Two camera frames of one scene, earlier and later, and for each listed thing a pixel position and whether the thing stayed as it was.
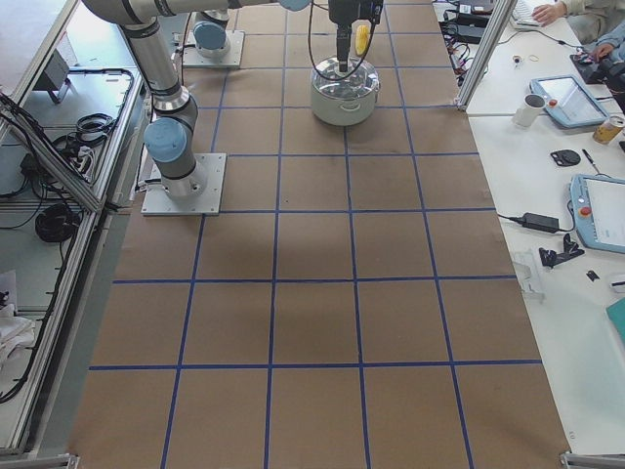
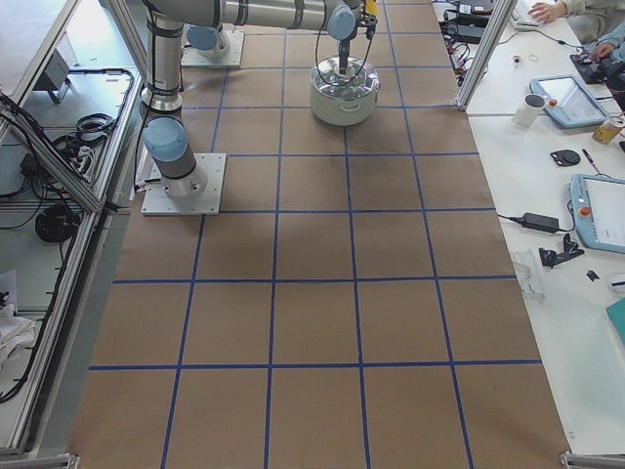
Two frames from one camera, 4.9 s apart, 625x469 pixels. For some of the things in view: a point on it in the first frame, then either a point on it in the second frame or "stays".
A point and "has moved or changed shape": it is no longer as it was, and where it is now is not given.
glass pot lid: x=360 y=81 stays
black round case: x=566 y=157 stays
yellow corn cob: x=362 y=38 has moved or changed shape
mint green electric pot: x=344 y=112 stays
